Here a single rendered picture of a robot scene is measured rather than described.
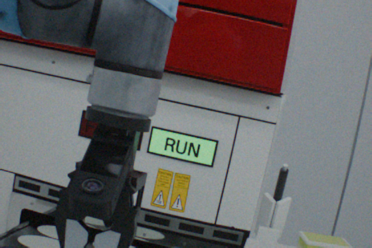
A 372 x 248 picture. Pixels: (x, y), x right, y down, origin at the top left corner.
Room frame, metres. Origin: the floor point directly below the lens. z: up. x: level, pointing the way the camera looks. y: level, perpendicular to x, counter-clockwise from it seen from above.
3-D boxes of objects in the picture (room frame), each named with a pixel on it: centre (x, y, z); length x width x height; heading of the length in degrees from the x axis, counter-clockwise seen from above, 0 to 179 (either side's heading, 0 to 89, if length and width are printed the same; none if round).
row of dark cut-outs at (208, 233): (1.44, 0.08, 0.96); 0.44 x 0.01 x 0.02; 83
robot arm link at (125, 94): (0.87, 0.07, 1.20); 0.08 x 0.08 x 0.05
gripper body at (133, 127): (0.87, 0.07, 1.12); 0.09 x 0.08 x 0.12; 173
